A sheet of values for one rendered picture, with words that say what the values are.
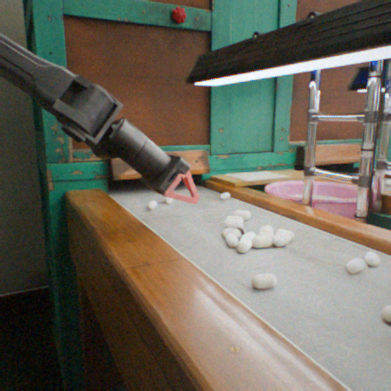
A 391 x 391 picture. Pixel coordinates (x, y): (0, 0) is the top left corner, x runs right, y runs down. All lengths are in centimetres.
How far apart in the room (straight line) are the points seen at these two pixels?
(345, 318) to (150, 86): 84
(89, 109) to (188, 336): 37
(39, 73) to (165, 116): 58
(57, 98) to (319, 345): 47
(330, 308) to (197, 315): 17
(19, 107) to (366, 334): 170
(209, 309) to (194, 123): 83
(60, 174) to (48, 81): 48
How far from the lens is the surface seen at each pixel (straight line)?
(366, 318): 47
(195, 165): 110
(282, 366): 33
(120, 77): 109
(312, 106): 86
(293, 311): 46
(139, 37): 112
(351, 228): 72
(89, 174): 106
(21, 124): 189
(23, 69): 62
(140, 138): 61
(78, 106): 59
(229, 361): 33
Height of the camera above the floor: 96
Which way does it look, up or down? 12 degrees down
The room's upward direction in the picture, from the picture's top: straight up
